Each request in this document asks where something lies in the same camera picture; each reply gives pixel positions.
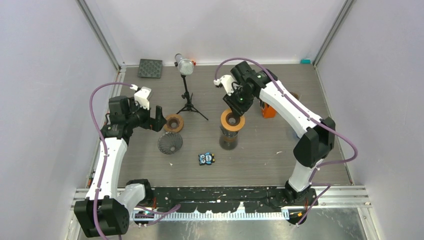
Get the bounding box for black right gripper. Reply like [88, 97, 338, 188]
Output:
[222, 85, 254, 118]

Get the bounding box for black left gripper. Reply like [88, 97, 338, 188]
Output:
[125, 97, 166, 132]

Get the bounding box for light wooden dripper ring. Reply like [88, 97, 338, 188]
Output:
[220, 108, 247, 133]

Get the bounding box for smoky glass carafe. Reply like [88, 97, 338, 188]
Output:
[219, 129, 238, 151]

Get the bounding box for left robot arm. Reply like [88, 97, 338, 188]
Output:
[73, 96, 167, 238]

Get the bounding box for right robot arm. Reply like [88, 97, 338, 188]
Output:
[213, 58, 336, 205]

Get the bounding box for grey glass dripper cone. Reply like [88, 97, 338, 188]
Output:
[157, 132, 183, 155]

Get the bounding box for orange coffee filter box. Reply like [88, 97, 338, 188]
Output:
[259, 100, 277, 119]

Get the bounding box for dark perforated square tray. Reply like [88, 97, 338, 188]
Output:
[137, 58, 163, 79]

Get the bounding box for blue owl figure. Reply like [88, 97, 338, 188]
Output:
[198, 152, 216, 166]

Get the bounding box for silver microphone on tripod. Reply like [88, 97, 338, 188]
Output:
[174, 53, 209, 121]

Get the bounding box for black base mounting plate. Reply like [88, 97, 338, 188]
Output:
[125, 178, 319, 215]

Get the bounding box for dark walnut dripper ring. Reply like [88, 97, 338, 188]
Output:
[163, 113, 185, 133]

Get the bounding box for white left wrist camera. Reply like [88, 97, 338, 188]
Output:
[134, 86, 152, 110]

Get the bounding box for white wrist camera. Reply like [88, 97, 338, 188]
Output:
[134, 86, 152, 110]
[213, 74, 237, 96]

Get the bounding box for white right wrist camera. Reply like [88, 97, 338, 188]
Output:
[213, 74, 237, 96]

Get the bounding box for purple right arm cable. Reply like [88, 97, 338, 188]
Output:
[214, 57, 359, 227]

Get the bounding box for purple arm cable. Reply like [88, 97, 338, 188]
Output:
[89, 82, 139, 240]
[214, 57, 359, 227]

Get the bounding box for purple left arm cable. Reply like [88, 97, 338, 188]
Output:
[89, 82, 139, 240]

